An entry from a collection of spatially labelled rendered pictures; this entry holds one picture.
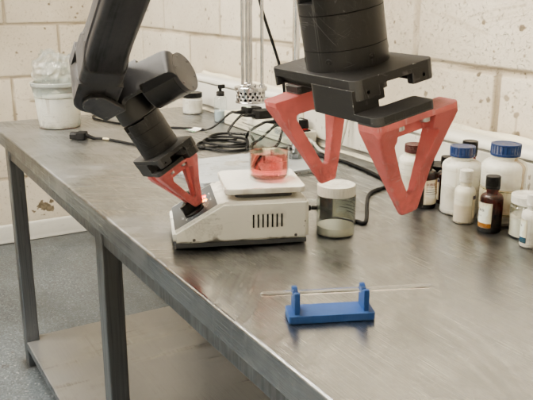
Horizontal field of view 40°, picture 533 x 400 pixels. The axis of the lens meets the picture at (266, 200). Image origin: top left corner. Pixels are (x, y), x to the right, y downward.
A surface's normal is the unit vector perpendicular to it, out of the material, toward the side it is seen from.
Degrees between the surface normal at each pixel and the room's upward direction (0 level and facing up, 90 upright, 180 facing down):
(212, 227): 90
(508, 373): 0
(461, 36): 90
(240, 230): 90
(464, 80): 90
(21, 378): 0
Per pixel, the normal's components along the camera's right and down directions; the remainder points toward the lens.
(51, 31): 0.50, 0.24
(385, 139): 0.52, 0.55
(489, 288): 0.00, -0.96
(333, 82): -0.85, 0.32
